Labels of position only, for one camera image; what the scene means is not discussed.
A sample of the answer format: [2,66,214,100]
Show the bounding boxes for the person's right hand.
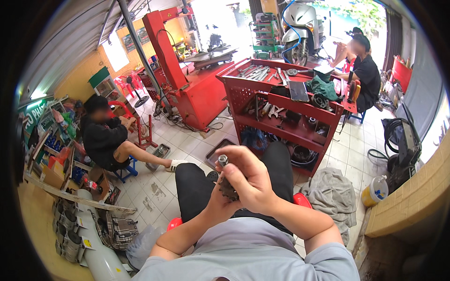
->
[215,145,280,216]

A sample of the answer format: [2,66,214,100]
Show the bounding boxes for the person's left hand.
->
[203,185,244,224]

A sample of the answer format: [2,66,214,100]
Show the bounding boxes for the dark sprocket with metal shaft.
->
[217,154,242,202]

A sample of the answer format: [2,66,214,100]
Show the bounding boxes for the person's legs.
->
[175,140,295,237]

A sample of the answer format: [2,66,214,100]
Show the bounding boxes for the red plastic stool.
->
[167,192,313,232]

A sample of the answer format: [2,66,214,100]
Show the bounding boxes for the large metal tray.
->
[205,138,237,169]

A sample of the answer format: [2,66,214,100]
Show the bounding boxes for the person's body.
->
[132,217,361,281]

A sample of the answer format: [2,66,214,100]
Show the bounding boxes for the red metal tool cart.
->
[215,58,358,178]

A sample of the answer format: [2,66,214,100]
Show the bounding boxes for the grey cloth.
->
[300,167,358,247]

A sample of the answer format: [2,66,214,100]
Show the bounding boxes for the small metal tray with parts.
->
[146,143,171,172]

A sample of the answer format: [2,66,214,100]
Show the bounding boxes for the clear plastic bag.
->
[125,224,166,270]

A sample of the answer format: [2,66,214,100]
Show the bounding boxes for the blue stool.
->
[112,156,139,184]
[347,110,367,124]

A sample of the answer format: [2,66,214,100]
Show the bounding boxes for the plaid bag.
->
[94,210,140,251]

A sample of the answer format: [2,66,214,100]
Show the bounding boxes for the red metal stand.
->
[134,115,159,151]

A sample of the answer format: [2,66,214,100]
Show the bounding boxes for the red tyre changer machine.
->
[142,6,235,131]

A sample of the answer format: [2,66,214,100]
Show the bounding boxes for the yellow bucket with white lid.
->
[361,175,389,208]

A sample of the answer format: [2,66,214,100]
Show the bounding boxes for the green cloth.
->
[305,75,341,102]

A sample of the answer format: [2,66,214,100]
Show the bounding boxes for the white gas cylinder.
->
[75,189,131,281]

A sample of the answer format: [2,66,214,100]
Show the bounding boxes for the black floor fan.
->
[125,76,150,109]

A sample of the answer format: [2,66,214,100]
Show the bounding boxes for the orange and yellow screwdrivers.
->
[347,79,362,104]

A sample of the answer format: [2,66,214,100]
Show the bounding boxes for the long wooden plank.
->
[23,172,138,215]

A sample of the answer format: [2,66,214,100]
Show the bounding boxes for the red plastic chair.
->
[108,100,137,122]
[113,72,145,99]

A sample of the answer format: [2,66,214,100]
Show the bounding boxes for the green shelf rack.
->
[250,13,282,59]

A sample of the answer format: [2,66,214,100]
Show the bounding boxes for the stack of boxed metal parts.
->
[52,198,95,265]

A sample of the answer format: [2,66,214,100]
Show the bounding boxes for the silver scooter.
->
[281,0,327,67]

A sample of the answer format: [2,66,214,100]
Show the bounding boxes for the glass cabinet with green top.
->
[87,66,121,103]

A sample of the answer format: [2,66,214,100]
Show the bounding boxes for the cluttered parts shelf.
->
[22,96,114,202]

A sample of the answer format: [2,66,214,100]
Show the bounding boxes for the grey metal pole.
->
[117,0,173,117]

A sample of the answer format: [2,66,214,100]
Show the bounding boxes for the red barrel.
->
[391,55,413,94]

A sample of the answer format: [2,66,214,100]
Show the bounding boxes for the black machine with hose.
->
[367,117,423,193]

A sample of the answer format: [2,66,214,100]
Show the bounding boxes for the blue air hose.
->
[281,0,303,64]

